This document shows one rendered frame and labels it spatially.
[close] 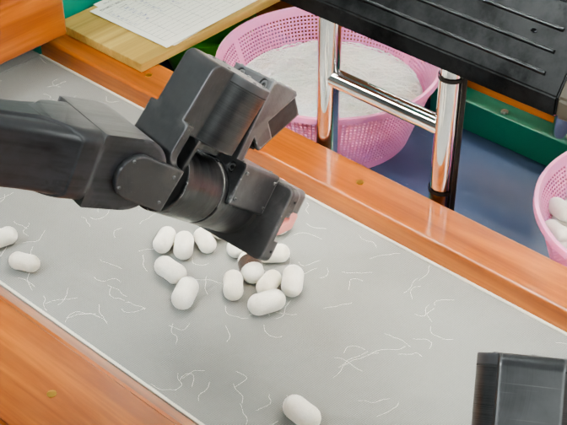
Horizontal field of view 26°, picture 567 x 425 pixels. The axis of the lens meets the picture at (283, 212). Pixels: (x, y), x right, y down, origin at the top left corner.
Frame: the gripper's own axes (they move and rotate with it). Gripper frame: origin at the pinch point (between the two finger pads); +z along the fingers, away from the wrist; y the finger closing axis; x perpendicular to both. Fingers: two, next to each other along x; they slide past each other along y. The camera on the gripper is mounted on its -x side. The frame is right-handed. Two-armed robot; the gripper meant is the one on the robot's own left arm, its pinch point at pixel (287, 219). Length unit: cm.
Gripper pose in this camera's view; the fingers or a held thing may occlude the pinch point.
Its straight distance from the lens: 110.8
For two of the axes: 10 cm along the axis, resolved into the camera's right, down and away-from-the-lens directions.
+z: 5.1, 1.8, 8.4
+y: -7.4, -4.1, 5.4
